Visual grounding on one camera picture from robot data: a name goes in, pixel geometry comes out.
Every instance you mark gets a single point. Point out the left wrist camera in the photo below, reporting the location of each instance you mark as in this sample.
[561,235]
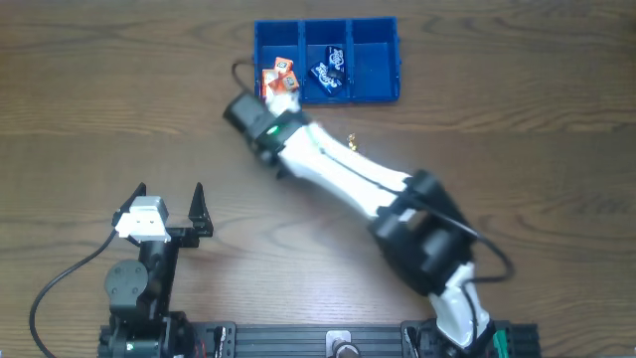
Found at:
[144,219]

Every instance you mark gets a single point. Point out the blue tray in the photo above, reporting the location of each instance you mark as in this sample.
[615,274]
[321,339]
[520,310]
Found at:
[372,64]

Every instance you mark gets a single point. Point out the mounting rail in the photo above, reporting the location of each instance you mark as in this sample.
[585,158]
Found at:
[298,340]

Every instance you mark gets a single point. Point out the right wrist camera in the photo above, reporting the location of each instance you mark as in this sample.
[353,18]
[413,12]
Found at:
[284,103]

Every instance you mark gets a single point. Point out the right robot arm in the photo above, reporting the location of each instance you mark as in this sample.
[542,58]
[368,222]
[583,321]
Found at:
[343,171]

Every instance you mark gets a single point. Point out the gold candy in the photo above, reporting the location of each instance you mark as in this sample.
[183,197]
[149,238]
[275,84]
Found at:
[352,141]

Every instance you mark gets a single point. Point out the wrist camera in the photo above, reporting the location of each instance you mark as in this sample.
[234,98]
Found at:
[144,219]
[284,103]

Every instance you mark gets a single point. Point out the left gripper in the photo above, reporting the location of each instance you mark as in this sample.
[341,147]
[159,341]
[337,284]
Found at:
[186,236]

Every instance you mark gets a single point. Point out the blue candy pack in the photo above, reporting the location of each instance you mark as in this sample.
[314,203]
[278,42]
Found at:
[335,58]
[324,79]

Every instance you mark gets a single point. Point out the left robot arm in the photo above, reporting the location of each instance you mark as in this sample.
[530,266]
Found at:
[149,278]

